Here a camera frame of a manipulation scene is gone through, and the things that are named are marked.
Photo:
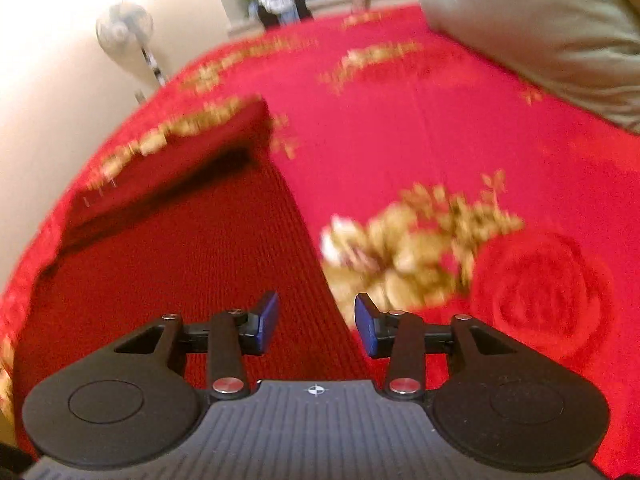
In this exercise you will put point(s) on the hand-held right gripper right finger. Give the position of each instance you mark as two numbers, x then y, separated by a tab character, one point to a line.
367	327

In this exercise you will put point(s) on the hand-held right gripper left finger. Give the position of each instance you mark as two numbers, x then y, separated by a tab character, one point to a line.
267	322

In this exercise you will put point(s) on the dark red knit sweater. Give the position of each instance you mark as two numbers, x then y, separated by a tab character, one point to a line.
200	260

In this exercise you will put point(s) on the red floral blanket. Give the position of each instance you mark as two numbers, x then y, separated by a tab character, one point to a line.
425	135

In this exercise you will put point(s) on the black and white bag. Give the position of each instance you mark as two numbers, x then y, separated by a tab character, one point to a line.
302	10

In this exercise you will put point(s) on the white standing fan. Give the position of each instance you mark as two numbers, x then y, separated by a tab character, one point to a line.
125	25

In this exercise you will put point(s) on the pale green quilt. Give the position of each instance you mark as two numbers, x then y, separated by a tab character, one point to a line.
525	20

